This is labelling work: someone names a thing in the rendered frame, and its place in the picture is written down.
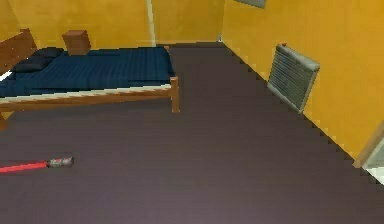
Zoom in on wooden bed with blue cover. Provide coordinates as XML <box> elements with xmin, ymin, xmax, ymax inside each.
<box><xmin>0</xmin><ymin>28</ymin><xmax>181</xmax><ymax>131</ymax></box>

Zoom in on grey wall radiator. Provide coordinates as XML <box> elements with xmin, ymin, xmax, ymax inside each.
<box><xmin>266</xmin><ymin>43</ymin><xmax>321</xmax><ymax>114</ymax></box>

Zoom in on brown wooden nightstand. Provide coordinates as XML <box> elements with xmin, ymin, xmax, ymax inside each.
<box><xmin>61</xmin><ymin>29</ymin><xmax>92</xmax><ymax>56</ymax></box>

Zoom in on room door with wooden frame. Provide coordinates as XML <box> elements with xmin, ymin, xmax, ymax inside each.
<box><xmin>353</xmin><ymin>121</ymin><xmax>384</xmax><ymax>186</ymax></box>

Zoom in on grey framed wall picture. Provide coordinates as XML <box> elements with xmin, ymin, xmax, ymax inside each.
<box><xmin>234</xmin><ymin>0</ymin><xmax>267</xmax><ymax>10</ymax></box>

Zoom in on dark blue pillow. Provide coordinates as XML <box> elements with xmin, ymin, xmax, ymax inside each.
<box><xmin>11</xmin><ymin>56</ymin><xmax>54</xmax><ymax>73</ymax></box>
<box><xmin>33</xmin><ymin>47</ymin><xmax>65</xmax><ymax>59</ymax></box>

